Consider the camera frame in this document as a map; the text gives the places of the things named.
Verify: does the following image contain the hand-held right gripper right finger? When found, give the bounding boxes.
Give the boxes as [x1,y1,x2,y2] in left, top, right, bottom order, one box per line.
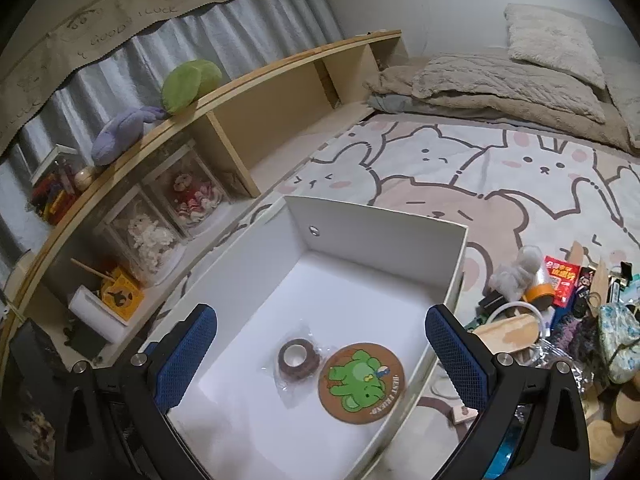
[425,304,591,480]

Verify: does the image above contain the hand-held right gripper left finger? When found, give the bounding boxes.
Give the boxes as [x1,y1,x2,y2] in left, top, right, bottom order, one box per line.
[62,304,219,480]

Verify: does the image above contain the white storage box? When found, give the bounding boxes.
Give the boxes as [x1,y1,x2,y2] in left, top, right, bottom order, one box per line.
[141,195,468,480]

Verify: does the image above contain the white plastic hoop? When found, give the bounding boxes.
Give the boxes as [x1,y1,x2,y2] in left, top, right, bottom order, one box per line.
[487,301,548,336]

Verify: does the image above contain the yellow printed box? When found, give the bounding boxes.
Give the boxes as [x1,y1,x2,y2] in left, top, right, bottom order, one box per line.
[100,267,145,321]

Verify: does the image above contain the round green elephant coaster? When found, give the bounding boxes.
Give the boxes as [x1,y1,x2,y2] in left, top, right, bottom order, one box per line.
[318,342,407,423]

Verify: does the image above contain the clear tape roll orange core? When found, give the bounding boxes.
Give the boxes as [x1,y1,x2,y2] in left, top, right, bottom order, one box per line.
[520,270,556,308]

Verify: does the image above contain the grey fluffy plush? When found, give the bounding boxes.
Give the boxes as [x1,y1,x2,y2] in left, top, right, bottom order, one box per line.
[487,246,546,306]

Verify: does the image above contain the white paper roll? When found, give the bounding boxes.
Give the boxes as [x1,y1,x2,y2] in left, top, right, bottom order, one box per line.
[67,285,131,346]

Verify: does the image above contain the dark patterned fabric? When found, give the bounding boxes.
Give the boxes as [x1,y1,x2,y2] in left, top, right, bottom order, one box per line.
[555,310,601,361]

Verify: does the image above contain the white fluffy doll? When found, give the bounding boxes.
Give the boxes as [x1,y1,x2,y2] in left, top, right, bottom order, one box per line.
[127,212,178,271]

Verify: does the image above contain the brown tape roll in wrapper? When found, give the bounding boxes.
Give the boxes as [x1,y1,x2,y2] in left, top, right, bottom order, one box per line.
[257,327,332,408]

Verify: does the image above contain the red snack packet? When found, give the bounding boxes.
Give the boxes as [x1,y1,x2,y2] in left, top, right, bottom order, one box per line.
[542,254,583,308]

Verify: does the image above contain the wooden stick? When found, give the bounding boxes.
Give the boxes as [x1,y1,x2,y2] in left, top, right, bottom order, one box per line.
[70,258,113,281]

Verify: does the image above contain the dark printed card packet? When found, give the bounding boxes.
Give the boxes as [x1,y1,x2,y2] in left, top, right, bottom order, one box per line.
[575,264,598,293]

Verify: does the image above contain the clear display case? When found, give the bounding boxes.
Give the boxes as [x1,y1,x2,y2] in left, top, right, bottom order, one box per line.
[97,185,188,288]
[142,147,233,238]

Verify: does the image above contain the red dressed doll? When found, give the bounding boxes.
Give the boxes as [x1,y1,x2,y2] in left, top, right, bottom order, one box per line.
[170,172,223,223]

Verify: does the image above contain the floral fabric pouch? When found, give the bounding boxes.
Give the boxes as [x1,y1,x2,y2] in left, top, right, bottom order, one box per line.
[597,302,640,386]

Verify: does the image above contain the round wooden disc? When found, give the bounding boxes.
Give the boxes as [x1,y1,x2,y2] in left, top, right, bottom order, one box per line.
[587,420,628,466]
[610,385,640,431]

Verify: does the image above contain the cartoon animal printed bed sheet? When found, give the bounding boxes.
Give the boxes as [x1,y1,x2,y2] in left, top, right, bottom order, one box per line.
[165,110,640,461]

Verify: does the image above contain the colourful toy blocks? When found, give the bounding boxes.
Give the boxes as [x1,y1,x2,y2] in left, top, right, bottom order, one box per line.
[31,170,76,226]

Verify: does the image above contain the purple plush toy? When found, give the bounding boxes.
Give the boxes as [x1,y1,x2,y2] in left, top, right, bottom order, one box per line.
[91,106,168,167]

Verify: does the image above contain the wooden bedside shelf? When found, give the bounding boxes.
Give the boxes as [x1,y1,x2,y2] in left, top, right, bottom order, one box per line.
[0,30,403,376]

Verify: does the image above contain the green round plush cushion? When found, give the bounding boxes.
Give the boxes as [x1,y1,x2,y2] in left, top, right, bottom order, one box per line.
[161,59,224,115]

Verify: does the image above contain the beige folded comforter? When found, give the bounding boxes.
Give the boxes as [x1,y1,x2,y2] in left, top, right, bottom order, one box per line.
[362,52,640,153]

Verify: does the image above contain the grey curtain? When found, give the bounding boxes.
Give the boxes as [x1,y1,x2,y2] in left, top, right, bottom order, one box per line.
[0,0,347,281]

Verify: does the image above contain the beige quilted pillow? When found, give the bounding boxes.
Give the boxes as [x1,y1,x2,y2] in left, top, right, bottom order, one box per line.
[600,55,640,136]

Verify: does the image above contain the cream fluffy pillow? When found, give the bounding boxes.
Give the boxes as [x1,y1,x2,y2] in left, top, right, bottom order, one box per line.
[504,2,608,91]

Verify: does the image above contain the beige printed valance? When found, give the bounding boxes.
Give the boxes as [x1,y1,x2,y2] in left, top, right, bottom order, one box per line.
[0,0,328,156]

